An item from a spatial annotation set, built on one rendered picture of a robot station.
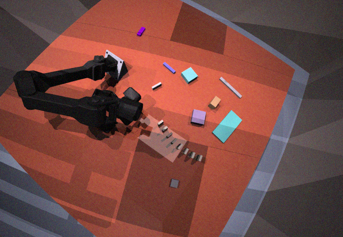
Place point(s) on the tan block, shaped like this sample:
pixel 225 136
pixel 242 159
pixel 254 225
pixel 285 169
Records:
pixel 214 102

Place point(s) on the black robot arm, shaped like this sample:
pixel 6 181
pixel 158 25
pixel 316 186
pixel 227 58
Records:
pixel 91 111

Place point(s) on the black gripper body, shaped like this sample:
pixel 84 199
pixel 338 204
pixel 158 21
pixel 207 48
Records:
pixel 129 93

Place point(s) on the purple rectangular block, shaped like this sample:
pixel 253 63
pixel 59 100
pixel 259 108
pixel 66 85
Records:
pixel 141 31
pixel 198 117

